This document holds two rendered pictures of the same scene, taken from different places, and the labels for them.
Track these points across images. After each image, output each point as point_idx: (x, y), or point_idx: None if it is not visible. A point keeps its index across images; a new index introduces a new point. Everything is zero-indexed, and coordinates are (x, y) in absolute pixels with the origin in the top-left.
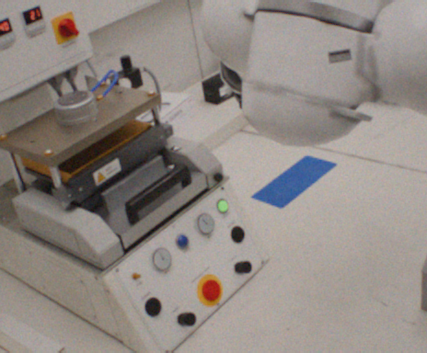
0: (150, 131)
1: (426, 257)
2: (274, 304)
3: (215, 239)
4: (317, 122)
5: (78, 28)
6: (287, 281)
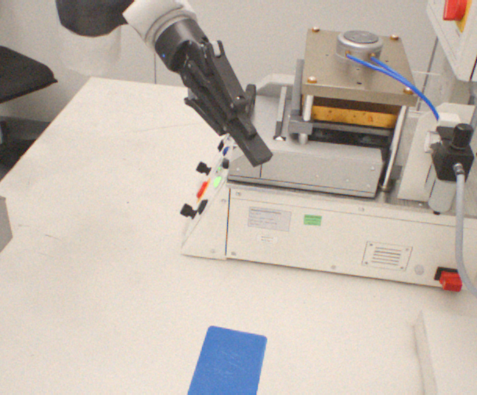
0: (293, 99)
1: None
2: (149, 217)
3: (213, 185)
4: None
5: (466, 25)
6: (149, 237)
